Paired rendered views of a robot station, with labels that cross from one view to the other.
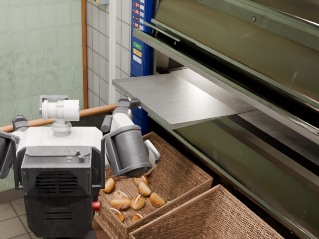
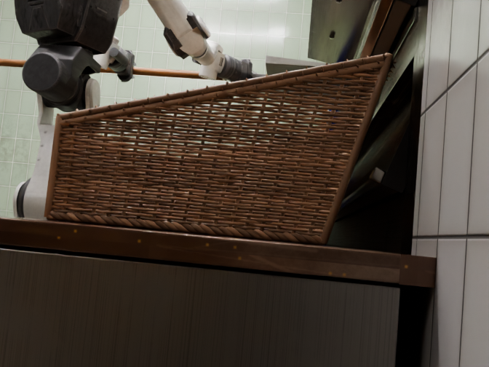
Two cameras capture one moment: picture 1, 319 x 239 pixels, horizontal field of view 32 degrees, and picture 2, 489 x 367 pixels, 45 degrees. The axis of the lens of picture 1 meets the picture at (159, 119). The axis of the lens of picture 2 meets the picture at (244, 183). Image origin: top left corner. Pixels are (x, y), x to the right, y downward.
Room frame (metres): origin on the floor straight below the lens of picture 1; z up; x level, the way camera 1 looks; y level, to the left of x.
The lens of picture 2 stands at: (0.44, -1.24, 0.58)
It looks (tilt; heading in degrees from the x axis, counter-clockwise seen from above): 5 degrees up; 37
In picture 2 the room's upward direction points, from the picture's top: 5 degrees clockwise
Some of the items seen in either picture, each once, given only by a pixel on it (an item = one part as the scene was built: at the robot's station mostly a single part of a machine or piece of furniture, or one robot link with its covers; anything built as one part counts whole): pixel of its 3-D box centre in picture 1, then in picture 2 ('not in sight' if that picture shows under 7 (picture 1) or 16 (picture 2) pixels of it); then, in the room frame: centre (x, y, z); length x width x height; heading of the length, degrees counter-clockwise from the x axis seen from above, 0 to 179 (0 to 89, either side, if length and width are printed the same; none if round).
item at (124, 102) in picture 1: (122, 113); (235, 71); (2.15, 0.16, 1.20); 0.12 x 0.10 x 0.13; 177
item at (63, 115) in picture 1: (62, 113); not in sight; (1.56, 0.30, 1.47); 0.10 x 0.07 x 0.09; 96
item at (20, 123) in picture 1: (22, 134); (120, 62); (1.91, 0.54, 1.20); 0.12 x 0.10 x 0.13; 25
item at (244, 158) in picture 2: not in sight; (236, 162); (1.30, -0.56, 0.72); 0.56 x 0.49 x 0.28; 32
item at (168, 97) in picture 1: (172, 95); (315, 83); (2.38, -0.06, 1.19); 0.55 x 0.36 x 0.03; 32
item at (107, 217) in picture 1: (140, 187); not in sight; (2.32, 0.08, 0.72); 0.56 x 0.49 x 0.28; 33
